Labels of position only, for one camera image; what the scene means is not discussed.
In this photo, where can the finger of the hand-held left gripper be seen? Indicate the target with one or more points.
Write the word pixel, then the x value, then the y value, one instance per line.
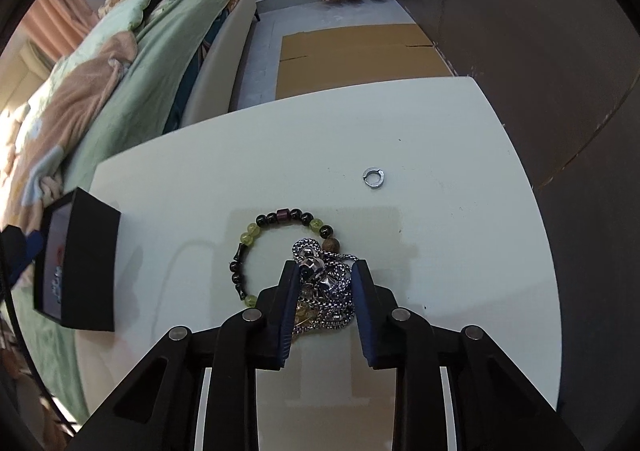
pixel 20 251

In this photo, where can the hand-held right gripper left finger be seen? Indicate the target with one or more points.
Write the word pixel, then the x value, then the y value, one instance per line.
pixel 286 311

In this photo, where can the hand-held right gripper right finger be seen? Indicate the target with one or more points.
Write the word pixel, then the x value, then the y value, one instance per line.
pixel 361 311

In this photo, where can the black jewelry box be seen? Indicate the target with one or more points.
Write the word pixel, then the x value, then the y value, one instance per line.
pixel 92 271

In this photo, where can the pink floral blanket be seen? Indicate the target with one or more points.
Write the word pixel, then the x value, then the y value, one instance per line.
pixel 65 96

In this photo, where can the bed with green sheet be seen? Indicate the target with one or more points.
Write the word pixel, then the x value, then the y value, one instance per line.
pixel 165 56

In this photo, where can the flat cardboard sheet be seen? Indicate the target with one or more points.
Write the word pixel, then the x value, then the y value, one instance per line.
pixel 350 56

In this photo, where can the light green quilt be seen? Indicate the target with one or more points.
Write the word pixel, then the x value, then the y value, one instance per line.
pixel 125 11

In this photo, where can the dark brown wardrobe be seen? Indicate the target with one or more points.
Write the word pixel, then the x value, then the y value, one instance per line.
pixel 525 31

